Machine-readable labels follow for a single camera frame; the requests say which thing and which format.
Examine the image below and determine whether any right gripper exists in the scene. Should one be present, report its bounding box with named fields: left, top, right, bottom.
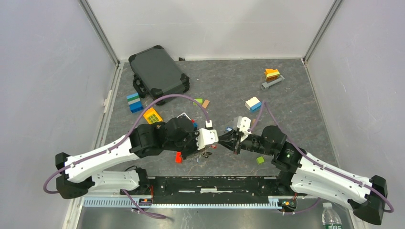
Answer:
left=217, top=127, right=275, bottom=156

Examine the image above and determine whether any metal keyring plate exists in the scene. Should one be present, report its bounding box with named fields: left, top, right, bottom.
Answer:
left=186, top=150, right=212, bottom=162

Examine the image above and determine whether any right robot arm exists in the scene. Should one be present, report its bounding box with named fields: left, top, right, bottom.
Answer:
left=219, top=125, right=387, bottom=225

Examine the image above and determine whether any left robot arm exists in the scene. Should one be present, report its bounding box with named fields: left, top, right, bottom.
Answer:
left=55, top=116, right=219, bottom=199

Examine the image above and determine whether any red lego brick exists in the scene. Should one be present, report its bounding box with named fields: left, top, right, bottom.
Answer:
left=175, top=151, right=183, bottom=164

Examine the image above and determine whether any red blue lego block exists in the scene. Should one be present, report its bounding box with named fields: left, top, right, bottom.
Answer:
left=191, top=119, right=198, bottom=128

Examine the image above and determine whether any playing card box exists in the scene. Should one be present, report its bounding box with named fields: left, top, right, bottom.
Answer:
left=177, top=112, right=192, bottom=121

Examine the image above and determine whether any small green cube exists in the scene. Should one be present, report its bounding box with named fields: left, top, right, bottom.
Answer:
left=256, top=156, right=265, bottom=165

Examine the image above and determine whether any white blue lego block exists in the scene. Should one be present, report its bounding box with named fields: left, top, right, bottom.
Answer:
left=245, top=96, right=262, bottom=112

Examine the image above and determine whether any tan wooden block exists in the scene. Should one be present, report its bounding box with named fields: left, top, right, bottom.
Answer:
left=202, top=100, right=210, bottom=109

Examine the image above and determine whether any green lego brick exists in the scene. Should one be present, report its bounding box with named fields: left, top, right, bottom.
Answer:
left=195, top=98, right=203, bottom=105

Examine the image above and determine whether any yellow lego plate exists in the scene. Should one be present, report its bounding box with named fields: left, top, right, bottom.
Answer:
left=143, top=107, right=163, bottom=124

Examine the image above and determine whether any grey lego piece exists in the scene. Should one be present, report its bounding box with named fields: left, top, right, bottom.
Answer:
left=261, top=75, right=285, bottom=91

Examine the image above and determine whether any blue green white lego stack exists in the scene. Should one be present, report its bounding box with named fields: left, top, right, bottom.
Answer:
left=126, top=93, right=144, bottom=113

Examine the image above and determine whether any black hard case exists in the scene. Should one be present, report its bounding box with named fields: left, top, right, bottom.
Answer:
left=128, top=45, right=190, bottom=100

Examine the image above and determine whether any plastic water bottle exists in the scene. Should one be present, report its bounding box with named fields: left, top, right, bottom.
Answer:
left=321, top=202, right=342, bottom=229

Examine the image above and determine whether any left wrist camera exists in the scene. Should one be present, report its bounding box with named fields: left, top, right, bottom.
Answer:
left=196, top=120, right=219, bottom=150

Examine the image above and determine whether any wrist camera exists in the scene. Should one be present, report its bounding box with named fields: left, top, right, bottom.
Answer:
left=234, top=116, right=251, bottom=142
left=196, top=120, right=219, bottom=150

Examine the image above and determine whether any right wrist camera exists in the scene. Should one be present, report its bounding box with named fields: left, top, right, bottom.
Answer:
left=234, top=116, right=251, bottom=142

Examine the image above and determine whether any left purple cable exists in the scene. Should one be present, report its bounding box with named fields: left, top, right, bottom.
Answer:
left=43, top=94, right=212, bottom=220

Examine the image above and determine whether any purple cable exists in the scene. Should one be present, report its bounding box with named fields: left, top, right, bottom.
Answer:
left=249, top=100, right=395, bottom=216
left=43, top=94, right=212, bottom=220

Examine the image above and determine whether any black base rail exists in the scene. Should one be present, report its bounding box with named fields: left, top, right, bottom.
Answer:
left=128, top=176, right=295, bottom=204

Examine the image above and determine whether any white cable duct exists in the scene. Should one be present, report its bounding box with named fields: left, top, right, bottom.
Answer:
left=83, top=197, right=282, bottom=210

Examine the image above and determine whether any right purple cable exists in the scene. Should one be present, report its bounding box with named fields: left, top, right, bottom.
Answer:
left=249, top=100, right=395, bottom=216

